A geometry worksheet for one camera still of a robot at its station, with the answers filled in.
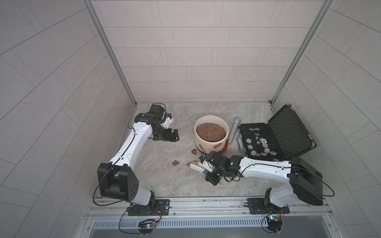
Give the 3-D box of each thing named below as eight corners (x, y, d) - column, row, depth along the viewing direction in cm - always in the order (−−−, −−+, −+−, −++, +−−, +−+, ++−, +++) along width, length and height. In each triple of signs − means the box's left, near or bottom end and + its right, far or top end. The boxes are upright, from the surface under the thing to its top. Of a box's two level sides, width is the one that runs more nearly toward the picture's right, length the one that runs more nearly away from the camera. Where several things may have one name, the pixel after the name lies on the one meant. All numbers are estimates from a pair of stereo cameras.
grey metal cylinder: (227, 143, 95) (228, 141, 93) (234, 118, 108) (235, 116, 106) (234, 145, 94) (234, 144, 92) (240, 119, 107) (241, 117, 106)
